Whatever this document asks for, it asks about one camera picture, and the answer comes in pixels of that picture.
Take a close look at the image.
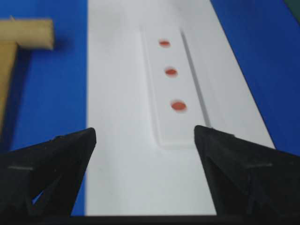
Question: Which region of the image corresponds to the white raised target strip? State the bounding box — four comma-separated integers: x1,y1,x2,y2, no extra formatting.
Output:
142,26,209,149

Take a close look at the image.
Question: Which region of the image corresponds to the grey-green blurred panel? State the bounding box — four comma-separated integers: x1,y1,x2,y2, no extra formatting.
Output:
284,0,300,21

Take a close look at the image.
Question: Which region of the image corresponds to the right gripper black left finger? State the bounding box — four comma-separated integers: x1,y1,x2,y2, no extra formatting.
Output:
0,127,97,225

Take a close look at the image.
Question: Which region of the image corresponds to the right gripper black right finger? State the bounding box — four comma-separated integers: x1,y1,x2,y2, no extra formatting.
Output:
194,125,300,225

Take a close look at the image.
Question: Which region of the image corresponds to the blue table cloth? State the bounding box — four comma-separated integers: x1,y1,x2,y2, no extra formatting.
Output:
0,0,300,216

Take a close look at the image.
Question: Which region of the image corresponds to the white foam board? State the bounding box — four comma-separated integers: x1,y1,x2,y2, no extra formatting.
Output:
85,0,274,215

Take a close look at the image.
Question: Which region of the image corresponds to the wooden mallet hammer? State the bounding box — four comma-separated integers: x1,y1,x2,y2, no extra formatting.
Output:
0,17,55,135

